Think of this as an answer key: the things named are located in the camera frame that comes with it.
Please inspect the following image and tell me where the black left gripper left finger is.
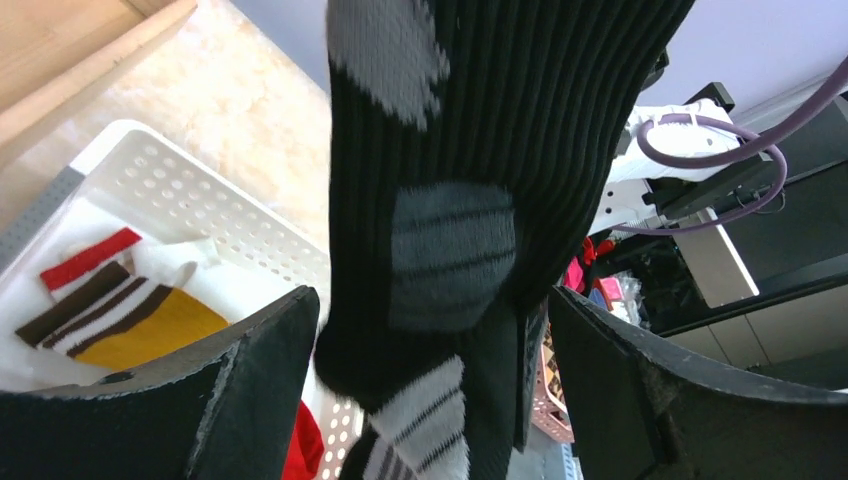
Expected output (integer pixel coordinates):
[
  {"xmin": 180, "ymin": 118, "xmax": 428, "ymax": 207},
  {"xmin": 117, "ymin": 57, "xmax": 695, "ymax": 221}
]
[{"xmin": 1, "ymin": 286, "xmax": 320, "ymax": 479}]

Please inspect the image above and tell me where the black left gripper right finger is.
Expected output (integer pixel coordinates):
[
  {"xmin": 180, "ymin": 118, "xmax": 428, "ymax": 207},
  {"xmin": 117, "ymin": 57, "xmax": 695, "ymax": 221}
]
[{"xmin": 548, "ymin": 287, "xmax": 847, "ymax": 479}]

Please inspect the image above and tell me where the mustard yellow sock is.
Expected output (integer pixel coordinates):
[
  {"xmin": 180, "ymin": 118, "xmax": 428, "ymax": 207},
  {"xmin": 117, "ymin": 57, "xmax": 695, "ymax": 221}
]
[{"xmin": 16, "ymin": 261, "xmax": 229, "ymax": 371}]

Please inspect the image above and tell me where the black sock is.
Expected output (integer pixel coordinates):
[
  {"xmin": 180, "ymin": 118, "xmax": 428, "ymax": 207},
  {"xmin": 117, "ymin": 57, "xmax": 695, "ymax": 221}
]
[{"xmin": 315, "ymin": 0, "xmax": 692, "ymax": 479}]

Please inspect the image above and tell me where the red sock white cuff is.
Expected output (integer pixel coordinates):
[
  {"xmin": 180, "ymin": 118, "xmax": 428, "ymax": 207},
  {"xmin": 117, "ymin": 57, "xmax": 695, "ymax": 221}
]
[{"xmin": 41, "ymin": 250, "xmax": 107, "ymax": 288}]

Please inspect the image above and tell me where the pink perforated basket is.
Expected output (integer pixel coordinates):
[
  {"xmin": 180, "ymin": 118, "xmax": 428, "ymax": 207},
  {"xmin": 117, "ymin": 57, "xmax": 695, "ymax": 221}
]
[{"xmin": 531, "ymin": 326, "xmax": 574, "ymax": 444}]

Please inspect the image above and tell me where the white plastic basket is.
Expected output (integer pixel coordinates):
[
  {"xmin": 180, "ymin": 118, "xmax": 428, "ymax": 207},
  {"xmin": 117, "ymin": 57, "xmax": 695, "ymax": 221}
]
[{"xmin": 1, "ymin": 120, "xmax": 362, "ymax": 479}]

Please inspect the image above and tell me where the wooden hanger stand frame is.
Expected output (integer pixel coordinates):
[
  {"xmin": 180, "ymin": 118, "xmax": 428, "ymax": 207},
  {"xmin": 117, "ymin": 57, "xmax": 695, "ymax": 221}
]
[{"xmin": 1, "ymin": 1, "xmax": 197, "ymax": 165}]

